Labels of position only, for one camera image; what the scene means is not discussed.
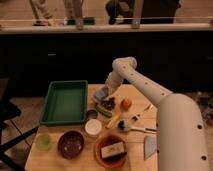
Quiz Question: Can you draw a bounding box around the orange bowl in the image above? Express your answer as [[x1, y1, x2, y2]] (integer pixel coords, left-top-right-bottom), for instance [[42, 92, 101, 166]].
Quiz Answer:
[[94, 134, 127, 169]]

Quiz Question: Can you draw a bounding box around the yellow banana toy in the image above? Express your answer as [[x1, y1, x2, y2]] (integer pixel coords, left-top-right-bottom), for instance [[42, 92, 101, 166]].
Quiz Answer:
[[106, 114, 121, 129]]

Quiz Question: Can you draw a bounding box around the white round container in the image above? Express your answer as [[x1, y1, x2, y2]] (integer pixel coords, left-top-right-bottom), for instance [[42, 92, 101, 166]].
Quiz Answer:
[[84, 119, 102, 137]]

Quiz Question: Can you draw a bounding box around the light green cup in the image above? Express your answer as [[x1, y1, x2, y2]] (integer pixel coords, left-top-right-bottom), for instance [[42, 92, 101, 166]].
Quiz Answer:
[[36, 134, 52, 151]]

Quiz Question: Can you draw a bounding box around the purple bowl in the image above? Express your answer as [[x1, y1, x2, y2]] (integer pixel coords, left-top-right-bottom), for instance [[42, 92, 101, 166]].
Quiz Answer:
[[57, 131, 84, 159]]

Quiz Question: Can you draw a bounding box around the brown pretzel toy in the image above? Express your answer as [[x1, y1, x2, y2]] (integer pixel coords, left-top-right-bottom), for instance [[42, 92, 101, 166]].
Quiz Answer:
[[101, 97, 115, 110]]

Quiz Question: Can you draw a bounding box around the black bristle brush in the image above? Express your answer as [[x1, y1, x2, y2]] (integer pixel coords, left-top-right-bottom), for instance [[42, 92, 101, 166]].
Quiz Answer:
[[118, 120, 156, 133]]

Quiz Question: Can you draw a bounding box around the black chair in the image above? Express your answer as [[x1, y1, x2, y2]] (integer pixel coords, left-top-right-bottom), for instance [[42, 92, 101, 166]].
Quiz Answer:
[[0, 78, 38, 171]]

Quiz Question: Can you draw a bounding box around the orange tomato toy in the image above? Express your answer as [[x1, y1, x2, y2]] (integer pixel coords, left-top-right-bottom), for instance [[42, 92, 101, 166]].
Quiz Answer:
[[120, 98, 132, 111]]

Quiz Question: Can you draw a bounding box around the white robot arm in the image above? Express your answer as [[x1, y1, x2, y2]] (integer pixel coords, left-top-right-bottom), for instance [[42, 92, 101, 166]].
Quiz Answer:
[[107, 57, 210, 171]]

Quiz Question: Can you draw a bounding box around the small dark metal cup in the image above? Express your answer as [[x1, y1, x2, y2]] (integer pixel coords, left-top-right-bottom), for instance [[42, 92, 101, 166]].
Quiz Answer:
[[86, 109, 98, 120]]

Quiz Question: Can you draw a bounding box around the blue sponge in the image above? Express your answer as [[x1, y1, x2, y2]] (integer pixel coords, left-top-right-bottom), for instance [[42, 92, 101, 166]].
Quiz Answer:
[[94, 87, 109, 101]]

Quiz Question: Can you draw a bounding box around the grey folded cloth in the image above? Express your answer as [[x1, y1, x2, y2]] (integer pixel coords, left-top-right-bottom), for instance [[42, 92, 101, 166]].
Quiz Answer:
[[144, 136, 157, 160]]

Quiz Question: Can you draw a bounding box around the green plastic tray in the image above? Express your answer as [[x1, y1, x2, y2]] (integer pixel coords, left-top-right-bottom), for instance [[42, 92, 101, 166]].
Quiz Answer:
[[40, 80, 88, 125]]

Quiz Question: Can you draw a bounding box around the green cucumber toy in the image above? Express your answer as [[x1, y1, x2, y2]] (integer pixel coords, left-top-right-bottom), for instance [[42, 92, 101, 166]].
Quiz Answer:
[[95, 103, 112, 118]]

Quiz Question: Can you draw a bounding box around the silver fork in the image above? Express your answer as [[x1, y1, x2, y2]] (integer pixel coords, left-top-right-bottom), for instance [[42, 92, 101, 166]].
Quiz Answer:
[[131, 104, 153, 121]]

